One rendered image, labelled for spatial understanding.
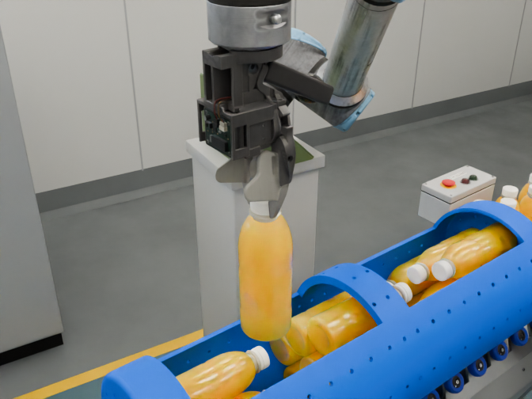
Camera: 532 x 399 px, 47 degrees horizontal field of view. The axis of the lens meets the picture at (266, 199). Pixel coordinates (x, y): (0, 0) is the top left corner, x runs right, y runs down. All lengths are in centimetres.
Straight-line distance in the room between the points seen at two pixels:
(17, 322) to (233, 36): 222
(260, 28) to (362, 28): 80
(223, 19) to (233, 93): 8
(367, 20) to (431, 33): 366
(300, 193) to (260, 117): 120
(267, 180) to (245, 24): 19
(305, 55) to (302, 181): 37
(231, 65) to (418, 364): 62
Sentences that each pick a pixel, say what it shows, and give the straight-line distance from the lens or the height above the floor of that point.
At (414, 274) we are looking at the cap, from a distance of 129.
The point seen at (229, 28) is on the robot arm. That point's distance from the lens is 64.
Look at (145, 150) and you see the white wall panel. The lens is 397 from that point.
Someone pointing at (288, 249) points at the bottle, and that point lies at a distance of 78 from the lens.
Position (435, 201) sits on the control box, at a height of 107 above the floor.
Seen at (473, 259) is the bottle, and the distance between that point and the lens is 126.
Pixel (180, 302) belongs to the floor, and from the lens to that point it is 302.
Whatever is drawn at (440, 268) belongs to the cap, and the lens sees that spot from 124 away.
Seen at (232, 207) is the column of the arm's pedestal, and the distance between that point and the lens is 176.
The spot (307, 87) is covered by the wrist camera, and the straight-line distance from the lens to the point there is 72.
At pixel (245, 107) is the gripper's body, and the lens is 67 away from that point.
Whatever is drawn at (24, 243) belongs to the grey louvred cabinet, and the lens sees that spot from 255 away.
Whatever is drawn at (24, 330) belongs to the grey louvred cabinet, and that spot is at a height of 17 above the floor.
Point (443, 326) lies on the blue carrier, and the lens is 110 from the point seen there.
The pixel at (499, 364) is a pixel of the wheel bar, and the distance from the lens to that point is 143.
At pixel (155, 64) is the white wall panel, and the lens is 382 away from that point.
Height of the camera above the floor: 186
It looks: 29 degrees down
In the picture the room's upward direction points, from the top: straight up
